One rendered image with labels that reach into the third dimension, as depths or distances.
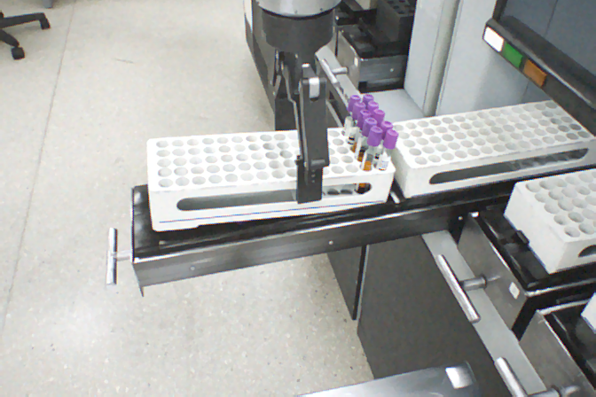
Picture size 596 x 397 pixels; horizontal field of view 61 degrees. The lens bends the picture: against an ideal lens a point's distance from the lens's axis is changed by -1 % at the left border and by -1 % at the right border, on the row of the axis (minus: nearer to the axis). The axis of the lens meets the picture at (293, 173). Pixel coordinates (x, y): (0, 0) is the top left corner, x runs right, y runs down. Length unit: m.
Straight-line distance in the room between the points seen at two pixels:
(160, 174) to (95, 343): 1.02
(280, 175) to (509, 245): 0.28
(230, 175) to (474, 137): 0.33
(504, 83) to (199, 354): 1.06
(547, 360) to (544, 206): 0.17
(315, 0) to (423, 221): 0.34
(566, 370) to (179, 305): 1.18
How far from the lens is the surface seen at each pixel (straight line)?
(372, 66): 1.01
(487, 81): 0.80
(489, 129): 0.74
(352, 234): 0.66
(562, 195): 0.67
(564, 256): 0.63
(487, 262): 0.68
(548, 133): 0.77
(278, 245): 0.64
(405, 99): 1.02
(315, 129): 0.52
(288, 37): 0.51
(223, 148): 0.64
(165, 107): 2.38
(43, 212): 2.00
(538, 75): 0.65
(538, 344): 0.64
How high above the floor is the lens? 1.27
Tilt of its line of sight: 41 degrees down
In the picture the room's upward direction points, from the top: straight up
